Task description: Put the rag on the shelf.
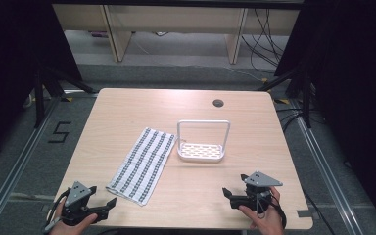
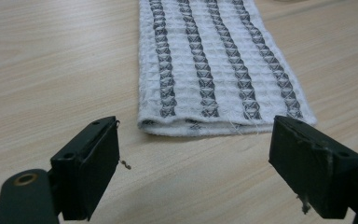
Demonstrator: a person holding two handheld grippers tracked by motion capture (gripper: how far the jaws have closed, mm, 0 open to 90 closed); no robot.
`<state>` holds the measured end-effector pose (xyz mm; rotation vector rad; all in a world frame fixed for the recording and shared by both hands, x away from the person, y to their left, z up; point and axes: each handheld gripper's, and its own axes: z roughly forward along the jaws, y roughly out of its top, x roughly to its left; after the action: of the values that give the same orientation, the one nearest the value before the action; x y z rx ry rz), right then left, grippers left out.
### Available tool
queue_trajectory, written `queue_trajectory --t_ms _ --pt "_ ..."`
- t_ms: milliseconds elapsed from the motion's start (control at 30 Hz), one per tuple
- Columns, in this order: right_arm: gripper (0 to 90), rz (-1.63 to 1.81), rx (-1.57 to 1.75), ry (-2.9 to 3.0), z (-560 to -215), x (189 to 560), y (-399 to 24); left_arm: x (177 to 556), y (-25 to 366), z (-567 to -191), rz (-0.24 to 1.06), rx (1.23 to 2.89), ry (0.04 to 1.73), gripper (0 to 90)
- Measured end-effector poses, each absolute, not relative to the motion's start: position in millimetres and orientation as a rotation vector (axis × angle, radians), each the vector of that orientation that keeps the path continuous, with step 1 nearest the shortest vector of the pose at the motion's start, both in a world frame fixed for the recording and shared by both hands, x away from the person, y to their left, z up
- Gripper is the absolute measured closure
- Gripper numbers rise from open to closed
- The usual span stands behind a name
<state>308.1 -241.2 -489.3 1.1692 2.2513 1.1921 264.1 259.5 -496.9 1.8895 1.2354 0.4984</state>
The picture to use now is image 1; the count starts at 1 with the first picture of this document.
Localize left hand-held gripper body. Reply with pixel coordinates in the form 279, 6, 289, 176
60, 180, 110, 227

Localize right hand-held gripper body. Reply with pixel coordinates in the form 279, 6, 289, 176
229, 170, 284, 214

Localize striped white grey cloth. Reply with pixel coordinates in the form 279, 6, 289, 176
106, 126, 177, 207

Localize white rack with handle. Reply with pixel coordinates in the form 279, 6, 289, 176
176, 119, 231, 164

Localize black floor cables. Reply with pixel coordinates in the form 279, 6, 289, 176
274, 107, 324, 132

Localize black curtain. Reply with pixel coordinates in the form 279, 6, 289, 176
273, 0, 376, 228
0, 0, 83, 165

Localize person's right hand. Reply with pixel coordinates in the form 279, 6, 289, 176
238, 186, 286, 235

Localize aluminium floor rail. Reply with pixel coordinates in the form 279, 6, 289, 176
290, 97, 364, 235
0, 94, 63, 235

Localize person's left hand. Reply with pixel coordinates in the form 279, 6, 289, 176
48, 202, 99, 235

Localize black floor cable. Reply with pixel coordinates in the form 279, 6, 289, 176
302, 188, 338, 235

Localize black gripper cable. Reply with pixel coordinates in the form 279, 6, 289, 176
269, 195, 288, 230
44, 188, 71, 233

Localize black metal stand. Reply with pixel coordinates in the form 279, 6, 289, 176
257, 67, 315, 129
33, 62, 98, 129

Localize bundle of black cables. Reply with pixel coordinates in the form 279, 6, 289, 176
240, 8, 289, 72

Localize light wooden desk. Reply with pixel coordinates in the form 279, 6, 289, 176
52, 3, 302, 65

